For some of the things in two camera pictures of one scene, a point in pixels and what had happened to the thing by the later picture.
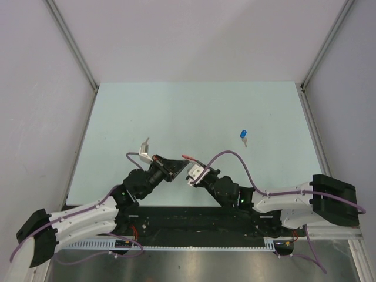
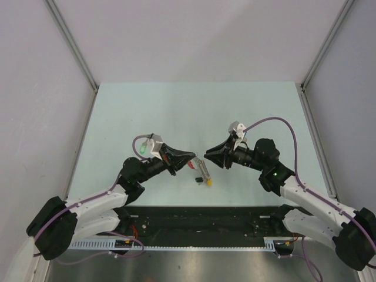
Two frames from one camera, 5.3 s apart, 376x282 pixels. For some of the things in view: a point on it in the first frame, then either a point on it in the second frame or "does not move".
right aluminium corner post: x=331 y=34 does not move
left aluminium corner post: x=53 y=7 does not move
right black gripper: x=212 y=171 to x=221 y=156
